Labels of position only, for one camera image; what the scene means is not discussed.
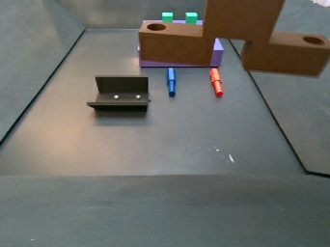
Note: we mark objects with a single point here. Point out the purple base board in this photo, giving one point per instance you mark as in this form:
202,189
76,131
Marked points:
215,59

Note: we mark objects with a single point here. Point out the green U-shaped block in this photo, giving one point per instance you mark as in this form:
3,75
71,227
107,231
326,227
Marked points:
191,18

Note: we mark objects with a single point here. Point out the black angle bracket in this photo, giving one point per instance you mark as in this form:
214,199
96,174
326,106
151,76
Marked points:
120,93

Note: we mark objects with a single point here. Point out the brown T-shaped block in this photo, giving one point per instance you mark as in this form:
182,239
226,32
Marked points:
245,20

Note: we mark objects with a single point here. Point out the red peg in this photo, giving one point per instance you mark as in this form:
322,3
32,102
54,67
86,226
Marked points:
215,81

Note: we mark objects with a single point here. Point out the blue peg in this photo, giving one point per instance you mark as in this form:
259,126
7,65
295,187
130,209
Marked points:
171,81

